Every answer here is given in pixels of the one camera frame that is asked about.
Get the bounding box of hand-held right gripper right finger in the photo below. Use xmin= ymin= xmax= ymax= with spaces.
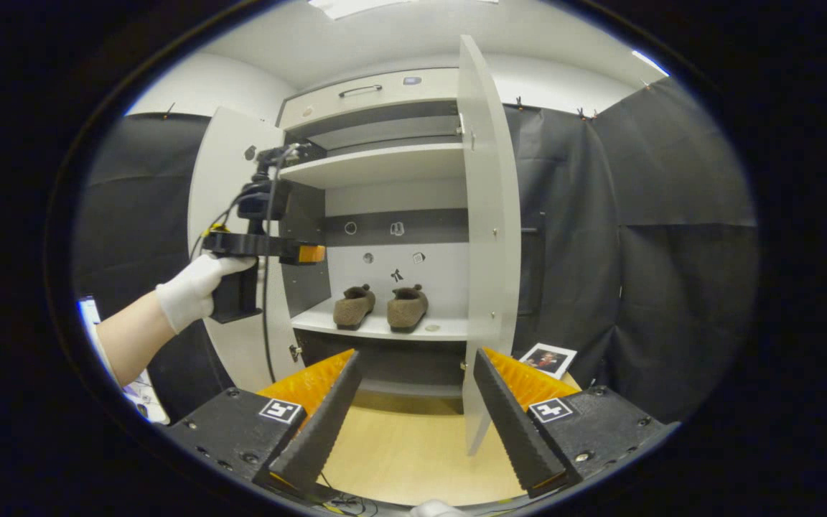
xmin=472 ymin=348 xmax=678 ymax=499

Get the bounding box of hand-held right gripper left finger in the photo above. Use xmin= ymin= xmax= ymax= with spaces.
xmin=166 ymin=350 xmax=364 ymax=500

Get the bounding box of brown fuzzy shoe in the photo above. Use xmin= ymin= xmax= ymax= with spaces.
xmin=387 ymin=284 xmax=430 ymax=333
xmin=332 ymin=284 xmax=377 ymax=331

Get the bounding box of white shoe cabinet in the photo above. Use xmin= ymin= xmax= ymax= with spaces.
xmin=187 ymin=34 xmax=547 ymax=457

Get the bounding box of beige cabinet drawer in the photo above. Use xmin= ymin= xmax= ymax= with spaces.
xmin=279 ymin=68 xmax=459 ymax=131

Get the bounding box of white portrait cover book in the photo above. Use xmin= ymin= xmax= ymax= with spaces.
xmin=518 ymin=343 xmax=578 ymax=380

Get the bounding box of pile of white papers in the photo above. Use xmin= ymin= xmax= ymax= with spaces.
xmin=123 ymin=370 xmax=170 ymax=426

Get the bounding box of black backdrop cloth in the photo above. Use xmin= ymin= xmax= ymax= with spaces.
xmin=73 ymin=75 xmax=759 ymax=424

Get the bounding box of ceiling light panel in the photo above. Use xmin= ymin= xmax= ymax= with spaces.
xmin=309 ymin=0 xmax=457 ymax=20

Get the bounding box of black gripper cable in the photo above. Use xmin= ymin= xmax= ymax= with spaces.
xmin=259 ymin=144 xmax=299 ymax=385

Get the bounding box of black door handle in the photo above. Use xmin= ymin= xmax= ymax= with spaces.
xmin=518 ymin=210 xmax=547 ymax=318

